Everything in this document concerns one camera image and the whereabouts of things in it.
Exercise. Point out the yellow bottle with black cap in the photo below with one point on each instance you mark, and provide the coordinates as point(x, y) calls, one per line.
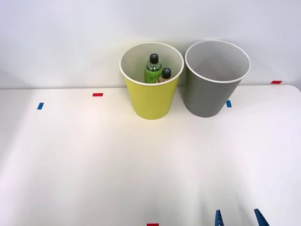
point(166, 73)

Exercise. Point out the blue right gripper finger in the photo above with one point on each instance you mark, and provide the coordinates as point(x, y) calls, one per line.
point(218, 219)
point(261, 219)

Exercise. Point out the green bottle with black cap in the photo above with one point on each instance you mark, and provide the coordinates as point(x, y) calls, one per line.
point(152, 70)

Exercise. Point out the yellow-green plastic waste bin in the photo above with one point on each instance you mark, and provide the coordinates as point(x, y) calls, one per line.
point(150, 101)

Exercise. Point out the grey plastic waste bin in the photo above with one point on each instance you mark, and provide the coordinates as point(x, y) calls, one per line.
point(209, 99)

